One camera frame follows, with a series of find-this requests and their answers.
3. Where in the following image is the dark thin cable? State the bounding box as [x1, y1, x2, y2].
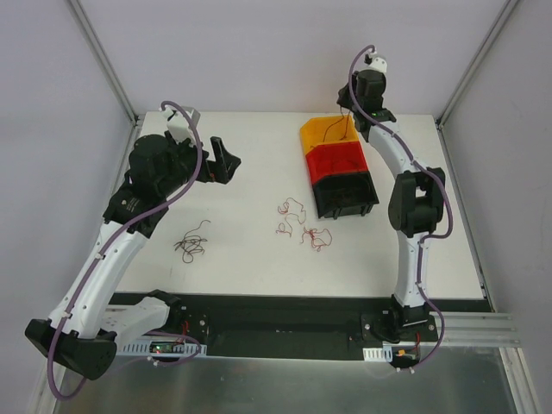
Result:
[172, 219, 212, 264]

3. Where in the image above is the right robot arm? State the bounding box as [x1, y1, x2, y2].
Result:
[337, 69, 450, 343]

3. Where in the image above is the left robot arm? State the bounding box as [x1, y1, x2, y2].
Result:
[25, 132, 242, 380]

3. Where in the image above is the yellow plastic bin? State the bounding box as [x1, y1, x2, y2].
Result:
[299, 116, 359, 154]

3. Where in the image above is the red plastic bin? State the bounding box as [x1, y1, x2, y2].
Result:
[305, 141, 368, 185]

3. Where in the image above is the black plastic bin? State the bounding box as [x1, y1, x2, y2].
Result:
[312, 172, 380, 220]

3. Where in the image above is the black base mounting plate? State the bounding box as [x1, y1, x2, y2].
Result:
[131, 292, 454, 359]

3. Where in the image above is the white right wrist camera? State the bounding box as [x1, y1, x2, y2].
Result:
[364, 53, 388, 75]

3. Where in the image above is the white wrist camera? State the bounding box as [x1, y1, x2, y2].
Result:
[364, 53, 388, 75]
[160, 106, 201, 143]

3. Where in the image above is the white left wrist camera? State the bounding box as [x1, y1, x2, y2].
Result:
[160, 106, 201, 143]

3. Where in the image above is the white slotted cable duct left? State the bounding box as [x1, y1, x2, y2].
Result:
[116, 338, 207, 358]

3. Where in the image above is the white slotted cable duct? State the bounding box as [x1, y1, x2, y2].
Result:
[116, 338, 207, 358]
[362, 347, 393, 363]

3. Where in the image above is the right aluminium frame post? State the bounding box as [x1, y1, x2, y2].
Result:
[436, 0, 521, 130]

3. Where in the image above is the aluminium frame post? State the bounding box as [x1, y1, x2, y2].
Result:
[65, 0, 140, 126]
[436, 0, 521, 130]

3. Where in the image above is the left aluminium frame post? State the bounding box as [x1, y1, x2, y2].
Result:
[65, 0, 140, 126]

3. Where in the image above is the white slotted cable duct right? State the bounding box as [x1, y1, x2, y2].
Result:
[362, 347, 393, 363]

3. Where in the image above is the aluminium rail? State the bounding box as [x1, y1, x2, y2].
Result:
[442, 312, 521, 348]

